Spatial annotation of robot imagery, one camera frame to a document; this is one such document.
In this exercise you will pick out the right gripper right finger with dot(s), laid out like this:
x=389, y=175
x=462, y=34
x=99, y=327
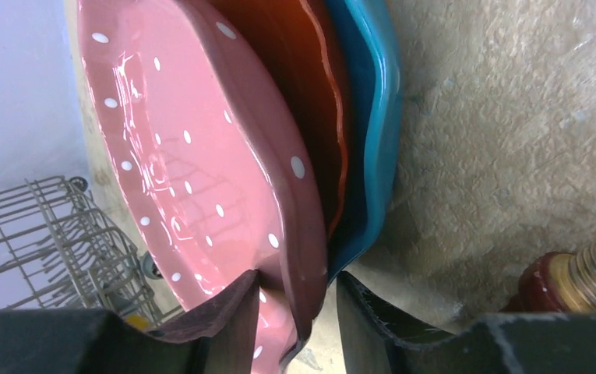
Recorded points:
x=378, y=337

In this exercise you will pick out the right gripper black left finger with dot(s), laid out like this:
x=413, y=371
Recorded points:
x=217, y=336

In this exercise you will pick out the pink dotted plate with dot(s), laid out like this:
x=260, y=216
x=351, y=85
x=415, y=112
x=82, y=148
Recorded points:
x=209, y=160

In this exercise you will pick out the red plate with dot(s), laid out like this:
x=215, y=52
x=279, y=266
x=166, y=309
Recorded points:
x=298, y=44

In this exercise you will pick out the brown copper tool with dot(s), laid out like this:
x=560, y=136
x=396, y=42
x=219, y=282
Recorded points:
x=558, y=282

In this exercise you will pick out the blue plate under stack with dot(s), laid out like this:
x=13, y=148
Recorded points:
x=372, y=55

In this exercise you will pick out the grey wire dish rack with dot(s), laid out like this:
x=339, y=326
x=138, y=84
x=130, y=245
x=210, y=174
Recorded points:
x=59, y=250

